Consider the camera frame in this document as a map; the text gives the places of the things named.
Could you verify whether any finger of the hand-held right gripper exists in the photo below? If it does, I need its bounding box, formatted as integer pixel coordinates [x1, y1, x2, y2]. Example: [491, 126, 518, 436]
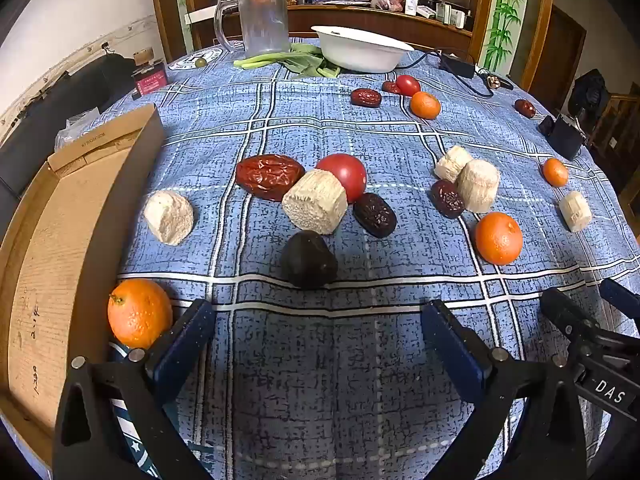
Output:
[599, 277, 640, 324]
[540, 287, 609, 347]

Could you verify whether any blue plaid tablecloth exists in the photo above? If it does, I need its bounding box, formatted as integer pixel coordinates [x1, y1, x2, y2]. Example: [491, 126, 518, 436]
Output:
[97, 34, 640, 480]

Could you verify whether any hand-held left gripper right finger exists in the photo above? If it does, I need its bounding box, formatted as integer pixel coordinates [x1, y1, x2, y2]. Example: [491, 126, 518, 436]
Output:
[421, 299, 588, 480]

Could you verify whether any large pale sugarcane chunk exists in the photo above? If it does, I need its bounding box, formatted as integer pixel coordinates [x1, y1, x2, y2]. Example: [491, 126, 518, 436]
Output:
[281, 169, 348, 236]

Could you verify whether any black device at table edge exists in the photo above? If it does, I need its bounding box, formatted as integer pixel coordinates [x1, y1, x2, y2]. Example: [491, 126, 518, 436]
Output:
[537, 113, 586, 162]

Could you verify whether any dark brown jujube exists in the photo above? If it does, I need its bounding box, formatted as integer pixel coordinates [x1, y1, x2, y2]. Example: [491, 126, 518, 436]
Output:
[352, 192, 398, 239]
[430, 179, 466, 220]

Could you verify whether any black jar with red label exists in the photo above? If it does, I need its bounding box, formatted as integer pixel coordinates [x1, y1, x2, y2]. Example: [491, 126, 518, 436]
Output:
[131, 60, 168, 100]

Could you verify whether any white bowl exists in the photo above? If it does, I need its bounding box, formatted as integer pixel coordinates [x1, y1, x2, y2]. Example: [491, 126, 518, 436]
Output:
[310, 25, 415, 74]

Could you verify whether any large red tomato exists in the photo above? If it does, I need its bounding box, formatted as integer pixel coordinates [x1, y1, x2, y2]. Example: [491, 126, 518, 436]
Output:
[315, 153, 368, 204]

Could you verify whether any dark round fruit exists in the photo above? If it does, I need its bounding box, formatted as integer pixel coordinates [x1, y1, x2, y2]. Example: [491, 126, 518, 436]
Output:
[279, 230, 339, 290]

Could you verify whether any rounded pale sugarcane chunk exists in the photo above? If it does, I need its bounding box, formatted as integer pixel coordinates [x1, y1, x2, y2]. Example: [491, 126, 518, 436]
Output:
[143, 190, 195, 247]

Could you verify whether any black leather sofa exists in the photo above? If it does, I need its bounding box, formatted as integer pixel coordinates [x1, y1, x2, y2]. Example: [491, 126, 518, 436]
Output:
[0, 52, 137, 201]

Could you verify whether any wooden cabinet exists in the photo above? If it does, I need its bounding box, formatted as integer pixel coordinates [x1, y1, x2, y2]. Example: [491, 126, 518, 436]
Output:
[149, 0, 556, 63]

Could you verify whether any green leafy vegetable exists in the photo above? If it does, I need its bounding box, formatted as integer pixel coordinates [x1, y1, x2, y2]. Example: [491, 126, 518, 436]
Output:
[234, 42, 342, 79]

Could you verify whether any black bag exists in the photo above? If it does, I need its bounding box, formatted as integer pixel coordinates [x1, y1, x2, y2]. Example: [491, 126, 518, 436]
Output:
[570, 68, 612, 121]

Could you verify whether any small orange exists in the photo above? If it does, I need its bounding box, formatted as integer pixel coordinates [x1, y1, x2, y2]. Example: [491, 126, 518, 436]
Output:
[410, 91, 442, 121]
[542, 157, 570, 188]

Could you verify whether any small pale sugarcane chunk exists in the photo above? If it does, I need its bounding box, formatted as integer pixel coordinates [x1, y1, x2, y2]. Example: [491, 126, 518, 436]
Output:
[433, 145, 474, 184]

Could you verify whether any black power adapter with cable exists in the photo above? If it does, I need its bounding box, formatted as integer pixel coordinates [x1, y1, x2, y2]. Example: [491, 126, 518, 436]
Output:
[395, 47, 513, 98]

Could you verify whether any large orange with stem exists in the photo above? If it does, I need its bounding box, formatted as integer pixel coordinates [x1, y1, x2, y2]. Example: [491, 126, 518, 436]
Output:
[107, 278, 174, 350]

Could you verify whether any brown cardboard box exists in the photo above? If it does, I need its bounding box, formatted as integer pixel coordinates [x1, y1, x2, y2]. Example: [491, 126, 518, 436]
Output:
[0, 103, 167, 466]

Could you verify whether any large red jujube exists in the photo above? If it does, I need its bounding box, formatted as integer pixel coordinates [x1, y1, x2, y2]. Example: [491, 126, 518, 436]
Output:
[235, 154, 306, 203]

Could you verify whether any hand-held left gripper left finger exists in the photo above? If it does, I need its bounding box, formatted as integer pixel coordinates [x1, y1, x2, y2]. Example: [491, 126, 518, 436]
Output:
[52, 298, 217, 480]

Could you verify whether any small red tomato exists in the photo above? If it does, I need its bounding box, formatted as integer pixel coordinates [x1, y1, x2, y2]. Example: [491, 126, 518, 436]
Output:
[395, 74, 422, 98]

